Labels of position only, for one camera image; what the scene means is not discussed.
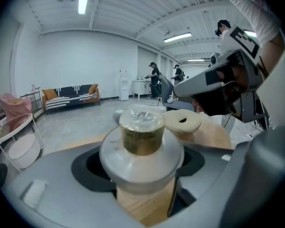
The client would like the white round side table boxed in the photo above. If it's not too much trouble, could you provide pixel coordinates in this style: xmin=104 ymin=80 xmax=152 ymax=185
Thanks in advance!
xmin=0 ymin=113 xmax=47 ymax=173

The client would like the white water dispenser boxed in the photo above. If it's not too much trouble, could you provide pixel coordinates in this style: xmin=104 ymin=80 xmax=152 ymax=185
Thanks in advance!
xmin=118 ymin=65 xmax=130 ymax=102

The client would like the dark shelf rack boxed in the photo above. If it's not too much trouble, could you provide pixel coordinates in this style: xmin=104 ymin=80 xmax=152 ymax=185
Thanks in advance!
xmin=19 ymin=86 xmax=43 ymax=119

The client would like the wooden coffee table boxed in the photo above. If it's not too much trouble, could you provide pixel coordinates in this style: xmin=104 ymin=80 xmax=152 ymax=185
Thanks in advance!
xmin=60 ymin=112 xmax=234 ymax=226

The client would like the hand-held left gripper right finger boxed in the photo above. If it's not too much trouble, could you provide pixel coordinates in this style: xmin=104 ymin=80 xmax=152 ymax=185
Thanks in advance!
xmin=167 ymin=124 xmax=285 ymax=228

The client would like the blue chair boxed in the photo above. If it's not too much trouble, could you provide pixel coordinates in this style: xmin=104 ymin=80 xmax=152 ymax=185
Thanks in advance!
xmin=160 ymin=75 xmax=196 ymax=112

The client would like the pink chair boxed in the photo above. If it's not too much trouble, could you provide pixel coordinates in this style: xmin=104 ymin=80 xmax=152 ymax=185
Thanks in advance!
xmin=0 ymin=93 xmax=33 ymax=126

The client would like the black white striped blanket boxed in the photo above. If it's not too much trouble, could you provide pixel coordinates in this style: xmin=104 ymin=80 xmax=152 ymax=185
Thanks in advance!
xmin=46 ymin=84 xmax=97 ymax=110

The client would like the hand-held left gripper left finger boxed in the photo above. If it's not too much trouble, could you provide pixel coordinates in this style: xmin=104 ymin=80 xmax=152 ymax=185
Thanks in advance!
xmin=1 ymin=143 xmax=146 ymax=228

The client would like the orange cushion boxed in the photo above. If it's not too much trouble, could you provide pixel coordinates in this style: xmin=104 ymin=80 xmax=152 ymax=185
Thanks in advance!
xmin=42 ymin=88 xmax=58 ymax=101
xmin=88 ymin=83 xmax=99 ymax=95

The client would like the person's white printed shirt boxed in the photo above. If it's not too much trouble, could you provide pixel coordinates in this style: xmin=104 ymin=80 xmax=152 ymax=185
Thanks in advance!
xmin=217 ymin=0 xmax=285 ymax=131

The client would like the white round pouf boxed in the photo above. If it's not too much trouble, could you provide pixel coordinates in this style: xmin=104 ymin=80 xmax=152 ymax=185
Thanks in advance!
xmin=7 ymin=133 xmax=42 ymax=170

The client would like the person's right hand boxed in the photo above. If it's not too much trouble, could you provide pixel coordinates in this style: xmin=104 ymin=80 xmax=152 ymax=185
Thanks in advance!
xmin=218 ymin=64 xmax=251 ymax=96

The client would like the small glass object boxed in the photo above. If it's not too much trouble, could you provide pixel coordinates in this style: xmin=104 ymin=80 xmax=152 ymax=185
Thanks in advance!
xmin=99 ymin=104 xmax=185 ymax=195

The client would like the person's right forearm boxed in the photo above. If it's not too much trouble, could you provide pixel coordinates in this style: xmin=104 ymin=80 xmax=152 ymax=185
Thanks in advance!
xmin=258 ymin=31 xmax=285 ymax=81

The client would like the orange sofa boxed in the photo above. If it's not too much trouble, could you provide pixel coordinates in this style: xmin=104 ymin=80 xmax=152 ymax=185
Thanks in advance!
xmin=41 ymin=83 xmax=101 ymax=115

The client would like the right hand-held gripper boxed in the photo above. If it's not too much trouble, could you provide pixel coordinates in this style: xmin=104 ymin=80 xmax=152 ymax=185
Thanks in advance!
xmin=172 ymin=26 xmax=269 ymax=124

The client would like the white desk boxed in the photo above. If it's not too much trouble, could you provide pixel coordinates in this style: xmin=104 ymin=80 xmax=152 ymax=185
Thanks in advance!
xmin=132 ymin=79 xmax=155 ymax=100

